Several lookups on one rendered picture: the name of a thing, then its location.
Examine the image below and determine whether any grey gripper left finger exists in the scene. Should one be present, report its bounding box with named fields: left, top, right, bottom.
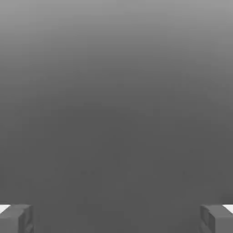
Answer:
left=0, top=203, right=35, bottom=233

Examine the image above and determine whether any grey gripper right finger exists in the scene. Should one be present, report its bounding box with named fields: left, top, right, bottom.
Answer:
left=199, top=203, right=233, bottom=233

